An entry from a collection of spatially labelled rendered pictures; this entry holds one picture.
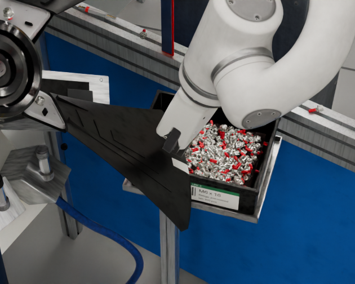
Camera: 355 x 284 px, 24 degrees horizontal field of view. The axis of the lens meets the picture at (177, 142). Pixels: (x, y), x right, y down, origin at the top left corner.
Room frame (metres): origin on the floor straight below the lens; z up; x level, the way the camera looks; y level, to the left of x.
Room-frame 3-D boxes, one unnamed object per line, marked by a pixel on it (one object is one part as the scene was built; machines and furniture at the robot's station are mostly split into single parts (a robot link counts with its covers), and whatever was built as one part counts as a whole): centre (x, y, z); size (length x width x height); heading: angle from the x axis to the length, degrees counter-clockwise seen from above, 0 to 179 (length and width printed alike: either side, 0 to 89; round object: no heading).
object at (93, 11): (1.19, 0.15, 0.87); 0.08 x 0.01 x 0.01; 65
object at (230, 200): (0.87, -0.05, 0.85); 0.22 x 0.17 x 0.07; 73
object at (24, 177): (0.77, 0.22, 0.91); 0.12 x 0.08 x 0.12; 58
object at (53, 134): (1.27, 0.29, 0.39); 0.04 x 0.04 x 0.78; 58
